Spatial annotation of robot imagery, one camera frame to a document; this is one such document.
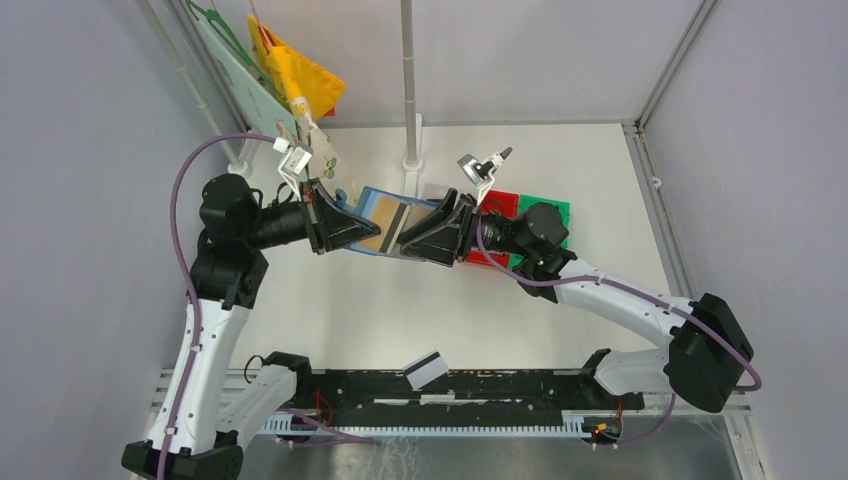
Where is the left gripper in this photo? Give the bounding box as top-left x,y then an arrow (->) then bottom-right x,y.
244,177 -> 381,254

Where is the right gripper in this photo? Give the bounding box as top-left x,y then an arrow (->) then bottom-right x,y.
397,188 -> 532,267

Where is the blue card holder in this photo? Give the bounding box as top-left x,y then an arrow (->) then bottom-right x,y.
346,187 -> 438,260

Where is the gold card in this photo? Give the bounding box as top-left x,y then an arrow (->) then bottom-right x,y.
360,197 -> 411,255

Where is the white magnetic stripe card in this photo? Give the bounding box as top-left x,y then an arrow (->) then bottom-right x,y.
403,350 -> 449,391

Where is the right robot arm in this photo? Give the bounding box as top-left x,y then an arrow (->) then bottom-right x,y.
397,190 -> 763,413

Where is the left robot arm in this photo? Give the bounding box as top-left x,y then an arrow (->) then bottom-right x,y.
121,174 -> 380,479

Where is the white plastic bin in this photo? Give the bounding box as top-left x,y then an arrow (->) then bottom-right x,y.
419,182 -> 454,202

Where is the cream patterned cloth bag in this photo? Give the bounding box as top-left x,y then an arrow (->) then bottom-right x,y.
291,96 -> 361,206

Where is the red plastic bin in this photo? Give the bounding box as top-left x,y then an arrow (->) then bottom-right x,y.
481,190 -> 520,268

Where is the metal pole with white base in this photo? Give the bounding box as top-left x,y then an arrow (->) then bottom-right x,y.
400,0 -> 424,197

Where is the green plastic bin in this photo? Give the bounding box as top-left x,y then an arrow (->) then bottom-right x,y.
508,195 -> 576,277

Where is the light green hanging board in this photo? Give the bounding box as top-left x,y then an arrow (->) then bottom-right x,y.
187,6 -> 298,140

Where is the yellow cloth bag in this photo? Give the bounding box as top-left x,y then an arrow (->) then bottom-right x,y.
247,14 -> 346,120

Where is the green hanger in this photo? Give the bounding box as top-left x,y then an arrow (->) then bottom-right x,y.
186,0 -> 280,99

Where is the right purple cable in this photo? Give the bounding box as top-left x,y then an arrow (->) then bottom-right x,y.
474,146 -> 763,450

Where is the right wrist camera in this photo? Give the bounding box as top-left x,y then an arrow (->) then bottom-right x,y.
457,147 -> 513,207

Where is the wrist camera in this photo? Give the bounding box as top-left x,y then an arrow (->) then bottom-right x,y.
457,147 -> 513,207
272,137 -> 313,201

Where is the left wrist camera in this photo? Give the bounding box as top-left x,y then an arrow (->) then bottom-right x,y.
272,137 -> 313,201

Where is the left white stand post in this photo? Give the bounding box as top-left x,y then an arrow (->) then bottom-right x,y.
135,0 -> 265,179

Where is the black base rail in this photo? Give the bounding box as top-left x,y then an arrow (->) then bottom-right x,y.
284,369 -> 645,429

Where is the white cable duct strip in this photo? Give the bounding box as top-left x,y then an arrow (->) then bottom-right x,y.
257,413 -> 591,440

